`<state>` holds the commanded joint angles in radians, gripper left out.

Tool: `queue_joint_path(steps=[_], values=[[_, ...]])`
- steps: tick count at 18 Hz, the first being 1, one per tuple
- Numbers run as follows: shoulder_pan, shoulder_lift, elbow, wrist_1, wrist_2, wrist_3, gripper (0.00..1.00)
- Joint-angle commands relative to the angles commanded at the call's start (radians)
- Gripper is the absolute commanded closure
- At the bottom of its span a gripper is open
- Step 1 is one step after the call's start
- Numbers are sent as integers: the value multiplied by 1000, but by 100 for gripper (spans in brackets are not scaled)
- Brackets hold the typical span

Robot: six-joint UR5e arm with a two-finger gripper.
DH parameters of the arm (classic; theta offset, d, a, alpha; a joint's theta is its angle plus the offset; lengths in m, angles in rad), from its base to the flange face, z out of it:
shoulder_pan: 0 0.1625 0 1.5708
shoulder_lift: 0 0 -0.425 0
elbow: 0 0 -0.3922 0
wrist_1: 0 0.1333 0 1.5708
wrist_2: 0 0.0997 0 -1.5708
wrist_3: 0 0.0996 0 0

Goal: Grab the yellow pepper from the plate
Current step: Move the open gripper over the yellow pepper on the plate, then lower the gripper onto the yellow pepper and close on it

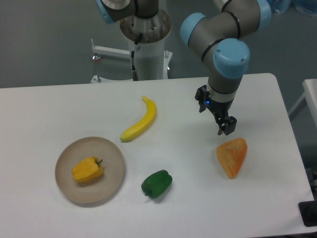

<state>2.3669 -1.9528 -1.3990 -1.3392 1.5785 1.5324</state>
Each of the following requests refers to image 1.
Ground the beige round plate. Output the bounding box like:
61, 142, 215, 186
55, 137, 125, 204

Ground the black wrist connector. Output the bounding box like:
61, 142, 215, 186
195, 85, 207, 113

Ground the orange triangular toy food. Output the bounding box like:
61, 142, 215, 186
216, 138, 248, 179

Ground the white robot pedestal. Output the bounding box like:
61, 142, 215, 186
90, 7, 173, 84

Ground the white side table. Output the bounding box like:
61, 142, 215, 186
288, 79, 317, 124

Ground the black device at edge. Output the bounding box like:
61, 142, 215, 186
298, 201, 317, 227

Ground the yellow bell pepper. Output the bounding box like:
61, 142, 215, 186
72, 157, 104, 183

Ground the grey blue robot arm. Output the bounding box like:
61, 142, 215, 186
96, 0, 271, 135

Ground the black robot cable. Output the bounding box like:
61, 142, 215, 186
131, 33, 144, 81

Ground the yellow banana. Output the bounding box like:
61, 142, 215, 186
120, 96, 157, 142

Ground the green bell pepper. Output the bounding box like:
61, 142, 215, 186
141, 170, 173, 199

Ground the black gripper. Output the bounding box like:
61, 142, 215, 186
207, 99, 237, 135

